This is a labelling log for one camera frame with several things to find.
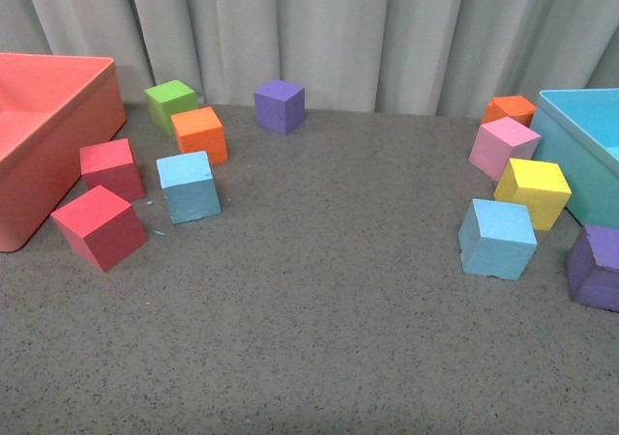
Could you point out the right purple foam cube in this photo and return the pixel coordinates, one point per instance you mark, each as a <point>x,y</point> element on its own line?
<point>592,267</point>

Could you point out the purple foam cube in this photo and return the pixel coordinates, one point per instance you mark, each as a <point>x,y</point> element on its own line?
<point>280,106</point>
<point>592,267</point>

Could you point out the orange foam cube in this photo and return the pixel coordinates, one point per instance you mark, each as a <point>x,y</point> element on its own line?
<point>201,129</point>
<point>516,107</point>

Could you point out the yellow foam cube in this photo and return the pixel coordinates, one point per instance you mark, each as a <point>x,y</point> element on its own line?
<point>539,185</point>

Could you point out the left purple foam cube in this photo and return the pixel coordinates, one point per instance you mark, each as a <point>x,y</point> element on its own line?
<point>280,106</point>

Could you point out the red foam cube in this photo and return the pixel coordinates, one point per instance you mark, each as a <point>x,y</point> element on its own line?
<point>112,165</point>
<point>101,227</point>

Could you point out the rear red foam cube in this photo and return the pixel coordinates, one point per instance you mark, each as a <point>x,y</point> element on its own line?
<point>112,165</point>

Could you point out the right orange foam cube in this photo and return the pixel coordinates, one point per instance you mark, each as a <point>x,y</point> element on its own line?
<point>516,107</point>

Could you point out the salmon pink plastic bin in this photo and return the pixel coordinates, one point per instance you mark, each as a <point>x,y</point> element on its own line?
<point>51,106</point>

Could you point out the pink foam cube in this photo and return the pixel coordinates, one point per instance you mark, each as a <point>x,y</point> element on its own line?
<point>500,140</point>

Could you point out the grey pleated curtain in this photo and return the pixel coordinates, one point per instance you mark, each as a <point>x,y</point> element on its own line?
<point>428,57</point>

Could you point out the green foam cube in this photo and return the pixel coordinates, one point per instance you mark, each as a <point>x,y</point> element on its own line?
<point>169,98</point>

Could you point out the light blue foam cube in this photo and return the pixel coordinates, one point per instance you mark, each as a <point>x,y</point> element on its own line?
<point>496,239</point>
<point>188,187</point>

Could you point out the turquoise plastic bin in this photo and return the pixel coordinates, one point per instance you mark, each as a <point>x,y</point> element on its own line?
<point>579,130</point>

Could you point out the left orange foam cube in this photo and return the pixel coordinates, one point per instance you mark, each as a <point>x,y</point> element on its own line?
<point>201,129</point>

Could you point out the front red foam cube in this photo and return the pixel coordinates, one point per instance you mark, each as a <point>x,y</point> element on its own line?
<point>101,227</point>

